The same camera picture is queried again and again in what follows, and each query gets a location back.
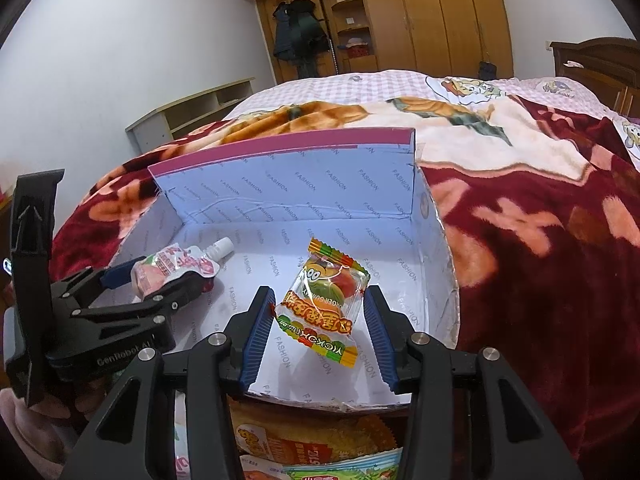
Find small peach jelly pouch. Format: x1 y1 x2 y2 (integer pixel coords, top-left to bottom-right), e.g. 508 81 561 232
130 237 234 299

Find green peas snack bag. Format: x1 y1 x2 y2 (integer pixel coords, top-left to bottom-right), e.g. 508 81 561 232
283 448 402 480

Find burger gummy candy packet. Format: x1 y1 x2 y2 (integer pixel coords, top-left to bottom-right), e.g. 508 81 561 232
272 238 370 368

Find rice cracker orange pack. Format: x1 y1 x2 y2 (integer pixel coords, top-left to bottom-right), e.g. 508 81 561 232
229 400 397 465

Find large peach jelly pouch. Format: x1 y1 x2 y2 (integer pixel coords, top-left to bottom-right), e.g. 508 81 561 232
175 391 191 479

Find person's left hand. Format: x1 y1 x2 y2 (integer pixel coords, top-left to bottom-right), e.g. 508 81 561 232
1 379 108 479

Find low white shelf unit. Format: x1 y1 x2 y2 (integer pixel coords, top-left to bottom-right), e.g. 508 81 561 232
125 78 253 153

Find pink cardboard box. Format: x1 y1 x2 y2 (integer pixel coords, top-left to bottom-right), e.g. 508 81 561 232
92 127 461 413

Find dark red floral blanket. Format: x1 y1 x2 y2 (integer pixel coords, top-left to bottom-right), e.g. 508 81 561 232
50 96 639 477

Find dark hanging coats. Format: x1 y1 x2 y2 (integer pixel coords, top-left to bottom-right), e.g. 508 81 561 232
272 0 330 79

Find pink checked cartoon bedsheet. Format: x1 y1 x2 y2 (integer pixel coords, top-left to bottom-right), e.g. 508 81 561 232
227 70 639 166

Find red pot on shelf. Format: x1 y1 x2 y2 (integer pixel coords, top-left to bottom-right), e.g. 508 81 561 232
338 37 370 58

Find black bag by wardrobe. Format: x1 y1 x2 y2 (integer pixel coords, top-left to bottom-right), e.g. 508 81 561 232
477 61 498 81

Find wooden wardrobe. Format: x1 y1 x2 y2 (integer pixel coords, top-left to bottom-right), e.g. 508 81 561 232
255 0 514 79

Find wooden headboard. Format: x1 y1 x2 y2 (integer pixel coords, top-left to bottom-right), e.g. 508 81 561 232
550 37 640 119

